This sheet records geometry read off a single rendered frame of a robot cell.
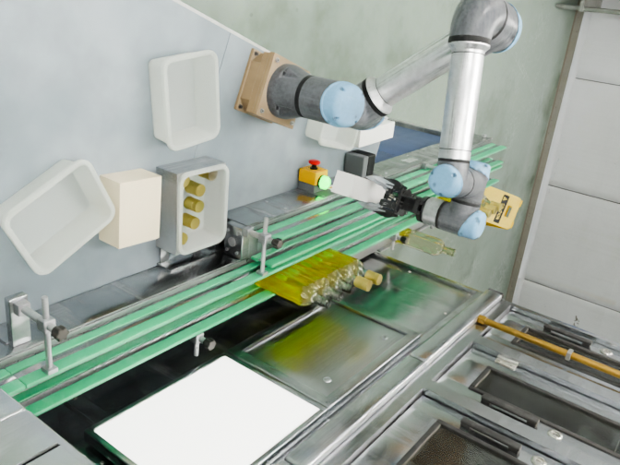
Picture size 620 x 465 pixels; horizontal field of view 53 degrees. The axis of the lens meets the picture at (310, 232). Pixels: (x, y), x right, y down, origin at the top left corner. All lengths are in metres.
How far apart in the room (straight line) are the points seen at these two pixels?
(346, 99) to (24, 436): 1.10
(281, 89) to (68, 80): 0.57
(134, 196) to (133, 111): 0.20
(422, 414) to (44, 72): 1.17
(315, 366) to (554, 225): 6.25
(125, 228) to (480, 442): 0.98
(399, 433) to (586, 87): 6.15
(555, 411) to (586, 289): 6.08
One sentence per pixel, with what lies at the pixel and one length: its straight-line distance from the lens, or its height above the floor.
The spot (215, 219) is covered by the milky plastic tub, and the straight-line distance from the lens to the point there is 1.75.
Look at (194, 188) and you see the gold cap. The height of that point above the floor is 0.80.
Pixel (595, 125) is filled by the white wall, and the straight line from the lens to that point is 7.43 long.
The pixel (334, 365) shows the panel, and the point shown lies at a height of 1.22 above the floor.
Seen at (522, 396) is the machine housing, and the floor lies 1.64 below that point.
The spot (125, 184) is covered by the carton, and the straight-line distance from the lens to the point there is 1.49.
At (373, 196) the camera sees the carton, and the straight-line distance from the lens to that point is 1.80.
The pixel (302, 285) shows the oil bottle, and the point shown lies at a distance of 1.73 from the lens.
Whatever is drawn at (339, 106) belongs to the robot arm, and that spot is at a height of 1.06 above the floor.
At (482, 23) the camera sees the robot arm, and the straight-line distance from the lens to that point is 1.53.
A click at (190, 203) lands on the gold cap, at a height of 0.79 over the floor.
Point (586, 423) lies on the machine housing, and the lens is 1.82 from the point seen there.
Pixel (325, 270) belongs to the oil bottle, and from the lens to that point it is 1.83.
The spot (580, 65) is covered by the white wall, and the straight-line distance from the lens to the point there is 7.42.
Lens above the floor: 1.94
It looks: 32 degrees down
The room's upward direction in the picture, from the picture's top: 111 degrees clockwise
